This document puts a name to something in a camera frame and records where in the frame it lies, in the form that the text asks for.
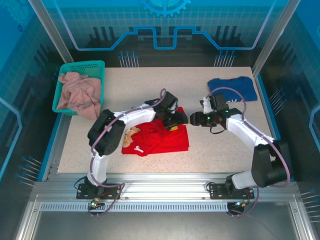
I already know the pink t-shirt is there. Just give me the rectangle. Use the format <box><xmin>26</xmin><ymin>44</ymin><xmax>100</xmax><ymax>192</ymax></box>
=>
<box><xmin>56</xmin><ymin>71</ymin><xmax>103</xmax><ymax>121</ymax></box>

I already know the red printed t-shirt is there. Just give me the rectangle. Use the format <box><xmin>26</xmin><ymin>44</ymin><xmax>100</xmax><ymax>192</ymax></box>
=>
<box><xmin>121</xmin><ymin>106</ymin><xmax>190</xmax><ymax>158</ymax></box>

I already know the aluminium frame post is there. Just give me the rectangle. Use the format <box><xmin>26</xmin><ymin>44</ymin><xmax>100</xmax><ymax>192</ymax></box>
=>
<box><xmin>251</xmin><ymin>0</ymin><xmax>302</xmax><ymax>76</ymax></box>
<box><xmin>27</xmin><ymin>0</ymin><xmax>76</xmax><ymax>68</ymax></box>

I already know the aluminium mounting rail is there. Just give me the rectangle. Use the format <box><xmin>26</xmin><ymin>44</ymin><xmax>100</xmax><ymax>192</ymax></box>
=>
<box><xmin>32</xmin><ymin>172</ymin><xmax>301</xmax><ymax>201</ymax></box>

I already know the folded blue t-shirt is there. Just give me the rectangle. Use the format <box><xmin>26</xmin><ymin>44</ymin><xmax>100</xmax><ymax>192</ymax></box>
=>
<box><xmin>207</xmin><ymin>76</ymin><xmax>258</xmax><ymax>103</ymax></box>

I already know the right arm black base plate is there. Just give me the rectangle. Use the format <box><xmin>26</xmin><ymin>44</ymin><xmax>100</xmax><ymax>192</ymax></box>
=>
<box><xmin>209</xmin><ymin>183</ymin><xmax>255</xmax><ymax>200</ymax></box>

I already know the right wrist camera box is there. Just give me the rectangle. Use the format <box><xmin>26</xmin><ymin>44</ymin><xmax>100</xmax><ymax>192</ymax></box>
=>
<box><xmin>199</xmin><ymin>96</ymin><xmax>213</xmax><ymax>114</ymax></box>

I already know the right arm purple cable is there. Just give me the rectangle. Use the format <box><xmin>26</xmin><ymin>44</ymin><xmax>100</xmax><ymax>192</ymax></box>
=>
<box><xmin>207</xmin><ymin>86</ymin><xmax>292</xmax><ymax>219</ymax></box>

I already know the slotted grey cable duct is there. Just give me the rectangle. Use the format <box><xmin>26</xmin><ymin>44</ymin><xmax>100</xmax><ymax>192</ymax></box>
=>
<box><xmin>39</xmin><ymin>202</ymin><xmax>230</xmax><ymax>213</ymax></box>

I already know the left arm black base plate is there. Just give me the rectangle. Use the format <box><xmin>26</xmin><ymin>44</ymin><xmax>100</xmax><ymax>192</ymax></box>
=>
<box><xmin>76</xmin><ymin>183</ymin><xmax>123</xmax><ymax>200</ymax></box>

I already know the teal plastic basket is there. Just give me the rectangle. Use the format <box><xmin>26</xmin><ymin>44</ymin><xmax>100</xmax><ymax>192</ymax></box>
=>
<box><xmin>51</xmin><ymin>59</ymin><xmax>106</xmax><ymax>116</ymax></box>

